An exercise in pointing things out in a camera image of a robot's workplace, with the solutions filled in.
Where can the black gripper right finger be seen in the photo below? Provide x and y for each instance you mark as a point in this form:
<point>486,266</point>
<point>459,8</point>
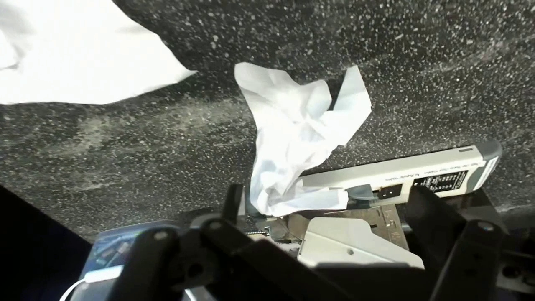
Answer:
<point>462,251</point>

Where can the clear plastic bucket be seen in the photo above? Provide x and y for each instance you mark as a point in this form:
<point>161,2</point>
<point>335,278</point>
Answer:
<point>106,251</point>

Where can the large creased white paper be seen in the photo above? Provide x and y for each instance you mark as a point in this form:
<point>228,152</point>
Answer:
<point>73,50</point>

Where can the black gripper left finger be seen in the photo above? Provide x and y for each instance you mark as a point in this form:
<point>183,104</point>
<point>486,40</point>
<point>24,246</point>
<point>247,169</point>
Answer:
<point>168,261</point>

